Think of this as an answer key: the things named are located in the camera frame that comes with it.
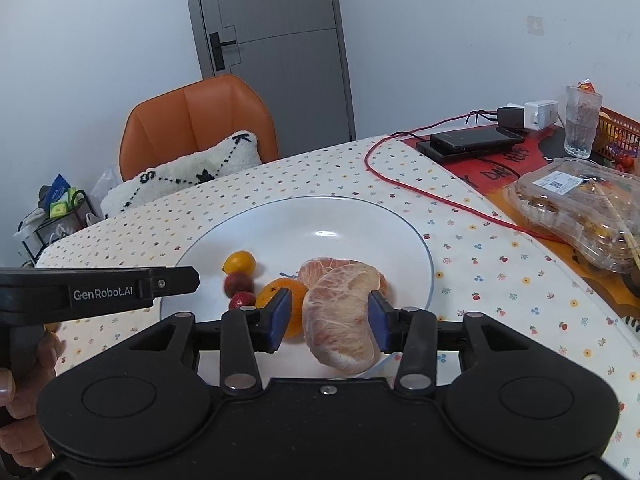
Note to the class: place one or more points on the orange leather chair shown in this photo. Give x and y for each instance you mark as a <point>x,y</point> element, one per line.
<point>191,119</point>

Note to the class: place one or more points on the black power adapter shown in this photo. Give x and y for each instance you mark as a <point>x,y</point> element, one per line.
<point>511,117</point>

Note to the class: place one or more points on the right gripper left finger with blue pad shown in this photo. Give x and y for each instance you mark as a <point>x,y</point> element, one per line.
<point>244,332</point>

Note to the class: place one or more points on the white plastic bag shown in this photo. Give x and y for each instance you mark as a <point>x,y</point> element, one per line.
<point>107,181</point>

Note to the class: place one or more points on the large orange on plate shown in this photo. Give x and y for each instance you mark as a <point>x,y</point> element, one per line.
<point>298,291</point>

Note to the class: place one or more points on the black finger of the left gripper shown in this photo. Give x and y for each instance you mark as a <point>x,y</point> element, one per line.
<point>177,281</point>

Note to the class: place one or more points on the pomelo segment on plate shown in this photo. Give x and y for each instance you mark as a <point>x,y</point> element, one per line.
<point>330,269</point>

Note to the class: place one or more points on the small red fruit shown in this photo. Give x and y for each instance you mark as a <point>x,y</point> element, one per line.
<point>242,299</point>

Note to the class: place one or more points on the wall switch plate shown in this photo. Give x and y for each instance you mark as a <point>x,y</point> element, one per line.
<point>535,25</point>

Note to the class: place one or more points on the orange plastic basket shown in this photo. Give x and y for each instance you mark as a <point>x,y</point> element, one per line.
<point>617,141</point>

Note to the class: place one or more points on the white plate blue rim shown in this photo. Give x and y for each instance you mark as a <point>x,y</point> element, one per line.
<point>284,234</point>

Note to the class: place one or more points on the left human hand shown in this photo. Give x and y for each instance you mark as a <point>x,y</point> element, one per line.
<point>24,439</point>

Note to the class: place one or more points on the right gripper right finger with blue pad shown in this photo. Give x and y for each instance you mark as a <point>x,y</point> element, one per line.
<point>412,332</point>

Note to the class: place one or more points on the clear drinking glass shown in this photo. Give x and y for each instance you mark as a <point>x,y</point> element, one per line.
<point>582,112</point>

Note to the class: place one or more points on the peeled pomelo segment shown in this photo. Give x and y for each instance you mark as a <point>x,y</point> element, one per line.
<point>335,318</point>

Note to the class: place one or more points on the clear plastic food container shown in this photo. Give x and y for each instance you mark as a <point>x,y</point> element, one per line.
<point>593,208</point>

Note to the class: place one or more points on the floral white tablecloth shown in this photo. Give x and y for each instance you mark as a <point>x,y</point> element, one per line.
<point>480,265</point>

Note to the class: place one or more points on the black door handle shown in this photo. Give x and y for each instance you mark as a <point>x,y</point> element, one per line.
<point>217,50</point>

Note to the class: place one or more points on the black wire rack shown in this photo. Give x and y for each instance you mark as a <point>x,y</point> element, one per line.
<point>38,231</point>

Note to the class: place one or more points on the white fluffy patterned pillow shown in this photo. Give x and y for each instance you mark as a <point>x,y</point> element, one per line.
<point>235,153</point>

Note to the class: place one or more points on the small orange on plate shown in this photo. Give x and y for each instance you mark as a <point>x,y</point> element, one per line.
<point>241,262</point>

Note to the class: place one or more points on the grey door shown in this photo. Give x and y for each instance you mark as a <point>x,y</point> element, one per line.
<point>292,54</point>

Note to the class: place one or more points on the black power bank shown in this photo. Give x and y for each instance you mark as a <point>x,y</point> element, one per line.
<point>463,144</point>

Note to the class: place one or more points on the red fruit on plate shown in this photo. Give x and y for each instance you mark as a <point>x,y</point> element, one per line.
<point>237,282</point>

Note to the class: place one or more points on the white power adapter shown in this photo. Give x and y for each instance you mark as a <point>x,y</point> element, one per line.
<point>539,115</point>

